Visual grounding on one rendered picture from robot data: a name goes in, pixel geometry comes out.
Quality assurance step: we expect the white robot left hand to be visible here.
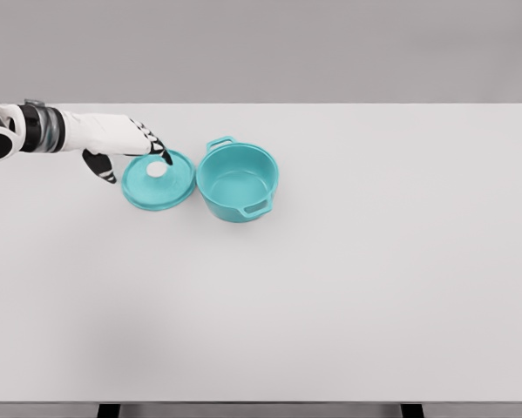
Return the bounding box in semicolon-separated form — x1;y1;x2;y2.
81;113;174;185

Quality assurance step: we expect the teal pot lid white knob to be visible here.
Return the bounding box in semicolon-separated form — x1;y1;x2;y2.
121;147;197;213

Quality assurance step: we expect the teal pot with handles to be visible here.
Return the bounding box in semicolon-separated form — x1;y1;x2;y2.
196;135;279;224

